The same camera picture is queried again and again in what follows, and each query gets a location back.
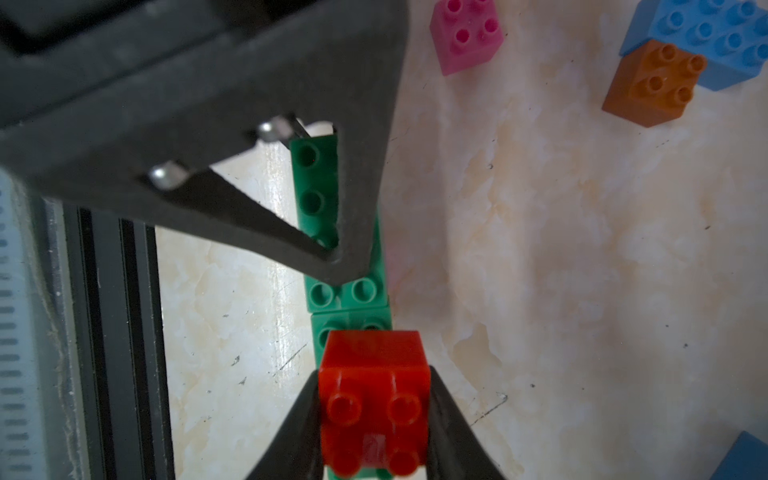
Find small red brick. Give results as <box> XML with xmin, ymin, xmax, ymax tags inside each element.
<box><xmin>318</xmin><ymin>330</ymin><xmax>431</xmax><ymax>479</ymax></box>

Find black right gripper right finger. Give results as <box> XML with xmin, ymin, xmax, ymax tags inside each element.
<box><xmin>426</xmin><ymin>366</ymin><xmax>505</xmax><ymax>480</ymax></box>

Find light blue large brick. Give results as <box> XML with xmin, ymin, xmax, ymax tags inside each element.
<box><xmin>710</xmin><ymin>431</ymin><xmax>768</xmax><ymax>480</ymax></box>

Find brown small brick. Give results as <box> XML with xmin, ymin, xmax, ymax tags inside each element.
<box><xmin>602</xmin><ymin>40</ymin><xmax>708</xmax><ymax>128</ymax></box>

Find white slotted cable duct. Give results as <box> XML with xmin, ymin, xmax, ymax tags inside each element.
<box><xmin>1</xmin><ymin>173</ymin><xmax>48</xmax><ymax>479</ymax></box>

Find small light blue brick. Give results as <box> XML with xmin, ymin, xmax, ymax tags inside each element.
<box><xmin>620</xmin><ymin>0</ymin><xmax>767</xmax><ymax>91</ymax></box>

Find green long brick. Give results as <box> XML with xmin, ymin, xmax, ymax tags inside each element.
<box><xmin>290</xmin><ymin>135</ymin><xmax>389</xmax><ymax>314</ymax></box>

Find dark green brick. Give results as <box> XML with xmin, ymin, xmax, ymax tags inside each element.
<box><xmin>310</xmin><ymin>308</ymin><xmax>394</xmax><ymax>480</ymax></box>

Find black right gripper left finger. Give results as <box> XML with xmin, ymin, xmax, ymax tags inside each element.
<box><xmin>246</xmin><ymin>370</ymin><xmax>324</xmax><ymax>480</ymax></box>

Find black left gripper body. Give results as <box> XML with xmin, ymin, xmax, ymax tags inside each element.
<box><xmin>1</xmin><ymin>1</ymin><xmax>324</xmax><ymax>129</ymax></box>

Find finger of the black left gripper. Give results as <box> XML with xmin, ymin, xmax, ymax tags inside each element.
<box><xmin>1</xmin><ymin>1</ymin><xmax>409</xmax><ymax>285</ymax></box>

